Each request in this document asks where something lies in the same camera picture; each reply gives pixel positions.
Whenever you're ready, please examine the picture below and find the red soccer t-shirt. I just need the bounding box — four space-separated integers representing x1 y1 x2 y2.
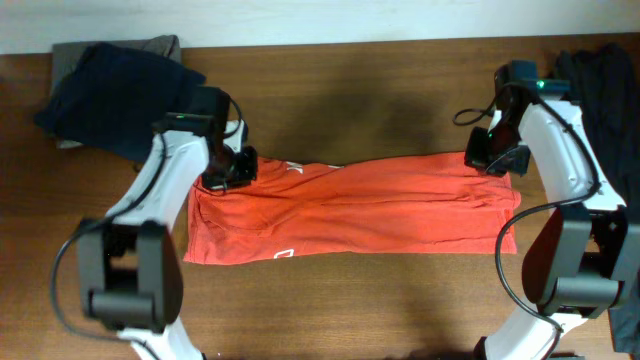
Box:
184 153 521 265

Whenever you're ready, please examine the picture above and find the grey garment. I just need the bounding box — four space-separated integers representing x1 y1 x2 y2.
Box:
41 34 182 150

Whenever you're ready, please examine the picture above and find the navy garment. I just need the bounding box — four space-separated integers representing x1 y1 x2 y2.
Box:
33 41 207 164

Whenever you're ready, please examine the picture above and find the black crumpled garment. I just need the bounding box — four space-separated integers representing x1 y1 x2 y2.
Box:
554 43 639 212

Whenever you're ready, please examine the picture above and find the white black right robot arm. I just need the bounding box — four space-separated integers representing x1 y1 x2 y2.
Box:
465 79 639 360

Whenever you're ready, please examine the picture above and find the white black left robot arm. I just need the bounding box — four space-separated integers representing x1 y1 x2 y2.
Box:
76 113 257 359

